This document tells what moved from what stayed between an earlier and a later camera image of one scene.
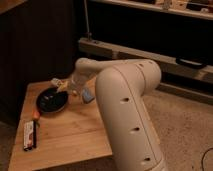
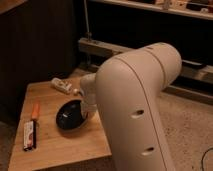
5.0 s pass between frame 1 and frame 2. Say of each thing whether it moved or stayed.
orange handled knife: stayed
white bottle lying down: stayed
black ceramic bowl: moved
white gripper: moved
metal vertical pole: stayed
